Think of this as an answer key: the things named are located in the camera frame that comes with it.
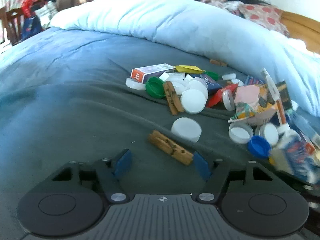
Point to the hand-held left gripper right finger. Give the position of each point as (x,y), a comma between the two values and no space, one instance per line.
(201,166)

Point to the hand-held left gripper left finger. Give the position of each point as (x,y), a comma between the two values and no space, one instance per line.
(122,163)

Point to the wooden clothespin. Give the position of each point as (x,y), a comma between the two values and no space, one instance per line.
(218,62)
(172,150)
(172,97)

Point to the clear plastic cap white liner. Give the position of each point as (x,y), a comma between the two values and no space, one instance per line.
(240,132)
(270,133)

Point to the floral printed packet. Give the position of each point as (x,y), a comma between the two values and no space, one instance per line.
(250,100)

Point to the large white plastic lid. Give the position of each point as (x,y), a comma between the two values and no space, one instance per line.
(186,128)

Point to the blue plastic cap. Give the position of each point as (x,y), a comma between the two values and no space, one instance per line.
(258,146)

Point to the pile of white caps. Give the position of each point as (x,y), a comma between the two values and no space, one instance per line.
(192,101)

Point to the red white tube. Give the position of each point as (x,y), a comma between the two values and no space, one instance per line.
(215,100)

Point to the large green plastic cap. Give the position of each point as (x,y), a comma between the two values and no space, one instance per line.
(153,90)

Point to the navy blue small carton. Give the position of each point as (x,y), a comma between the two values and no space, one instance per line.
(211,85)

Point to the small green plastic cap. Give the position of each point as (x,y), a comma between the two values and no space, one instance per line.
(212,75)

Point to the blue white printed carton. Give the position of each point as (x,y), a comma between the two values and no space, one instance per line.
(295,152)

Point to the yellow packet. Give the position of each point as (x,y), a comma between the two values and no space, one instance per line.
(187,68)

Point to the blue striped carton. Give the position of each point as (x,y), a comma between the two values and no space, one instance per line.
(253,80)

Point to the black carton gold print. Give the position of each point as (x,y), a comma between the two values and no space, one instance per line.
(283,95)

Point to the light blue duvet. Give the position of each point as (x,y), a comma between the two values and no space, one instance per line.
(162,22)

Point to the red polka dot pillow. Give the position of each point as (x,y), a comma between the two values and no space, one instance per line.
(262,16)

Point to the wooden headboard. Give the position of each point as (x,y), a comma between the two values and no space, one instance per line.
(300,30)

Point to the red blue plastic bags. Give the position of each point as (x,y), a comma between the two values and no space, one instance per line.
(37,12)

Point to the wooden chair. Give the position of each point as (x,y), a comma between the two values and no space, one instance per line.
(12,22)

